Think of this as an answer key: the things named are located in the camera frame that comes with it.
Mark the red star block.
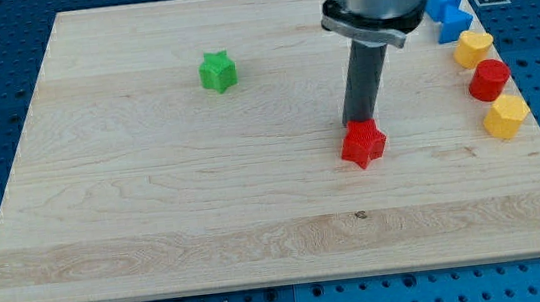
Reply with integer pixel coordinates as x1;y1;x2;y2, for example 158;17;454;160
341;119;387;169

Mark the green star block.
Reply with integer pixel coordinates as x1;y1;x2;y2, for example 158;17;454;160
198;50;239;94

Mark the yellow hexagon block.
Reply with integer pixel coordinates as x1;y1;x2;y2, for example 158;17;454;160
483;94;530;140

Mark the wooden board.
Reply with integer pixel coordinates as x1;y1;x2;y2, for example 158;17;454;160
0;0;540;302

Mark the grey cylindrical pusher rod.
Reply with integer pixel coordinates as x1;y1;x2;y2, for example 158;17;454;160
342;41;387;126

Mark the blue block lower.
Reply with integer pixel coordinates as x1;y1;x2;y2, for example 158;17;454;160
437;5;473;45

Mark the yellow heart block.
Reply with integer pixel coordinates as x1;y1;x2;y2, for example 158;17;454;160
453;30;494;69

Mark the red cylinder block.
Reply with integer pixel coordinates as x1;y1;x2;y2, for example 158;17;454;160
468;59;511;102

